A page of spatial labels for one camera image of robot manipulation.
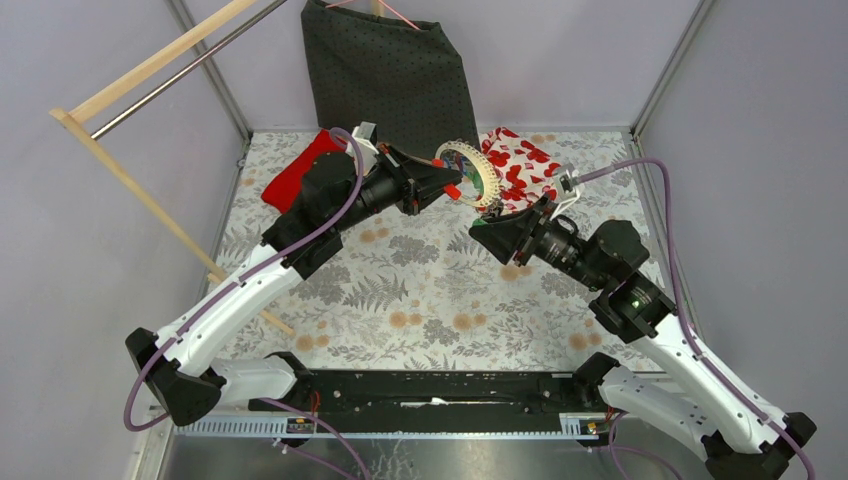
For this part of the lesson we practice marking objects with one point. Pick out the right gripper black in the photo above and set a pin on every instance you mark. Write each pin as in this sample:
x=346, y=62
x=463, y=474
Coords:
x=522, y=231

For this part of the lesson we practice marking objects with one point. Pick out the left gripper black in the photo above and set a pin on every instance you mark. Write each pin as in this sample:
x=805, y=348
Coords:
x=416, y=180

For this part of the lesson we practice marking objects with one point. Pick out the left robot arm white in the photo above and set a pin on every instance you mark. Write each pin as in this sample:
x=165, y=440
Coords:
x=180, y=363

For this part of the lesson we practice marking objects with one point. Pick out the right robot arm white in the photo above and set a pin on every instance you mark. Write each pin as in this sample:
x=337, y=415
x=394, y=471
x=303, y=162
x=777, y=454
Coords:
x=732, y=429

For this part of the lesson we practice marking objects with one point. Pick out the red floral folded cloth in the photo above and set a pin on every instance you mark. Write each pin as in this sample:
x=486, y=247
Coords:
x=526, y=170

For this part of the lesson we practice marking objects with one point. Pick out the dark dotted skirt hanging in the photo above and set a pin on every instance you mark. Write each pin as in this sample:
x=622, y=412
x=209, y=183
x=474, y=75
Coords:
x=408, y=81

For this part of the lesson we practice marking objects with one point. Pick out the wooden drying rack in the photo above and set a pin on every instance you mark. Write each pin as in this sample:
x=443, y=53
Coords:
x=96, y=261

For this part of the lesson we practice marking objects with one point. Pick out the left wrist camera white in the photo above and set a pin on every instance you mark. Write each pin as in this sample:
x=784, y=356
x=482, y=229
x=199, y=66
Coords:
x=366, y=136

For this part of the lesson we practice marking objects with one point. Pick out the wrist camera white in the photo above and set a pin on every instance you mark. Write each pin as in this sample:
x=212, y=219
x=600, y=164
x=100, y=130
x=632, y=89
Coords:
x=366, y=136
x=567, y=187

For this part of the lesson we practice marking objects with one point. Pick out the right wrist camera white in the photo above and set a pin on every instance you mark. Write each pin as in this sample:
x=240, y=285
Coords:
x=567, y=187

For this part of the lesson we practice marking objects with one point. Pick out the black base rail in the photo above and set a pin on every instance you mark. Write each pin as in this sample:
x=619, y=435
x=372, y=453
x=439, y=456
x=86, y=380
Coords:
x=445, y=402

